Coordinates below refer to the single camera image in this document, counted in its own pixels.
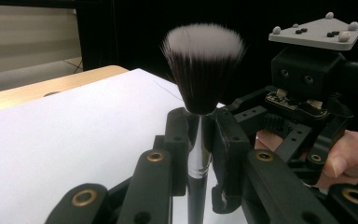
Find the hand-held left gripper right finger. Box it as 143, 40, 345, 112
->
210, 108, 252, 215

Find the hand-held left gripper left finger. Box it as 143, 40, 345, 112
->
163, 106, 189, 198

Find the black makeup brush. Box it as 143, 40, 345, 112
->
160, 22, 247, 224

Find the white table sheet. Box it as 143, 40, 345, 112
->
0, 68, 250, 224

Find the black curtain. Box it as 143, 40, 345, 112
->
75, 0, 358, 138

